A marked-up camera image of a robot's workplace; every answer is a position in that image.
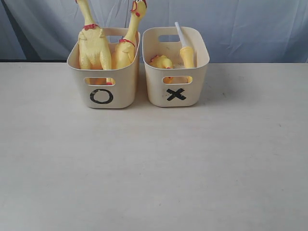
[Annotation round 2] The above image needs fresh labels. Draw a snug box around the headless rubber chicken body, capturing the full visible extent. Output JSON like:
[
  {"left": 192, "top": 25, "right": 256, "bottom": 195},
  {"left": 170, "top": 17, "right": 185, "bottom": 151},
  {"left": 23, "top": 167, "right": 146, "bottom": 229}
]
[{"left": 150, "top": 55, "right": 175, "bottom": 84}]

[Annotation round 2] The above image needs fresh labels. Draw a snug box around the yellow rubber chicken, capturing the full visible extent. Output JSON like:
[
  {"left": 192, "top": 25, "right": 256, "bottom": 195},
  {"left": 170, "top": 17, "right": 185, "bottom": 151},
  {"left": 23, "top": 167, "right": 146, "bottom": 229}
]
[
  {"left": 75, "top": 0, "right": 112, "bottom": 70},
  {"left": 112, "top": 0, "right": 147, "bottom": 69}
]

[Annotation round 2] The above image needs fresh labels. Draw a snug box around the chicken neck with white squeaker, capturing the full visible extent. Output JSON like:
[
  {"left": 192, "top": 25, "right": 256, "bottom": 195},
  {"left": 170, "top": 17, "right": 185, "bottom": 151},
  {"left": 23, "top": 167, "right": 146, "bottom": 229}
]
[{"left": 174, "top": 22, "right": 194, "bottom": 68}]

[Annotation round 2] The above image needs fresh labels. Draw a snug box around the cream bin marked X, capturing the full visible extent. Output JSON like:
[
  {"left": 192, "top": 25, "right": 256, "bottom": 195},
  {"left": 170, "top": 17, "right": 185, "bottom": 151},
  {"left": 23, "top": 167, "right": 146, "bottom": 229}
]
[{"left": 142, "top": 26, "right": 210, "bottom": 107}]

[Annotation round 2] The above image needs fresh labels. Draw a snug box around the cream bin marked O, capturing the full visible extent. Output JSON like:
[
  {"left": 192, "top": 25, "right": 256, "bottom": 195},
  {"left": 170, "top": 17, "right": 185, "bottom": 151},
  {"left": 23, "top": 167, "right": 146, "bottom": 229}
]
[{"left": 67, "top": 32, "right": 141, "bottom": 109}]

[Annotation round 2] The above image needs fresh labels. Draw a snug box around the blue-grey backdrop curtain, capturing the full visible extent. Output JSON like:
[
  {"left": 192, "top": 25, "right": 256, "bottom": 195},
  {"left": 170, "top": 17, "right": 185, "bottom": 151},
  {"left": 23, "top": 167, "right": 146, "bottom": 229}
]
[{"left": 0, "top": 0, "right": 308, "bottom": 63}]

